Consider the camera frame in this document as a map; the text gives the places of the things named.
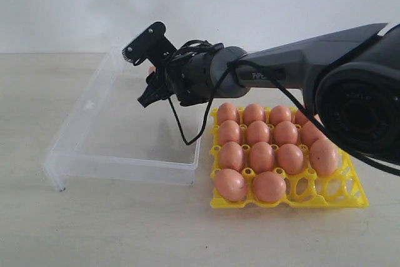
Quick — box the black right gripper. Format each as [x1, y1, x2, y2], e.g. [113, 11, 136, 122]
[137, 53, 213, 108]

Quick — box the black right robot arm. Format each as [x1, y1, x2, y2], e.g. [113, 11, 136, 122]
[123, 21, 399, 166]

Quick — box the clear plastic container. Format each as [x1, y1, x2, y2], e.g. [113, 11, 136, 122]
[42, 47, 206, 191]

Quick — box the yellow plastic egg tray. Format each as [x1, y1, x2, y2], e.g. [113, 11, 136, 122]
[208, 106, 369, 209]

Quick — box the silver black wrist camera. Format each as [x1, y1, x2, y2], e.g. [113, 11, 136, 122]
[122, 21, 177, 67]

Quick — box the black camera cable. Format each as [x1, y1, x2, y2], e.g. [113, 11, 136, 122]
[162, 22, 400, 177]

